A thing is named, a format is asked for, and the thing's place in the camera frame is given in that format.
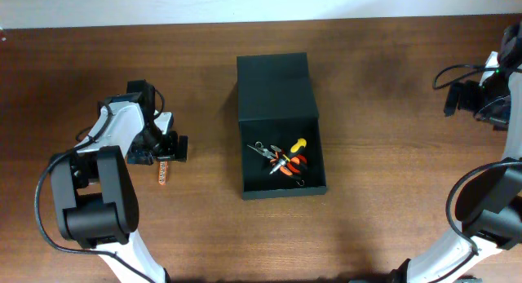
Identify small orange pliers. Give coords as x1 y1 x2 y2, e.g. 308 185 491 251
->
270 145 307 177

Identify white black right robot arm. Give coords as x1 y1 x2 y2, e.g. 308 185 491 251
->
386 24 521 283

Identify orange black long-nose pliers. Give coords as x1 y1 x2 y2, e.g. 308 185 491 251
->
246 144 305 180

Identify silver ring wrench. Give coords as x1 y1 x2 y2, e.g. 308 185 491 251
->
254 141 306 188

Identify orange socket rail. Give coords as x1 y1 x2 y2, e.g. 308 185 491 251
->
158 161 168 186

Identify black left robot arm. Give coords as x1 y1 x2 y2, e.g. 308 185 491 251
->
37 80 188 282

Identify yellow black screwdriver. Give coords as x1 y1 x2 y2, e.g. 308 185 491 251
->
270 138 307 175

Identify black open box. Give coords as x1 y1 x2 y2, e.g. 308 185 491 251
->
237 53 327 200

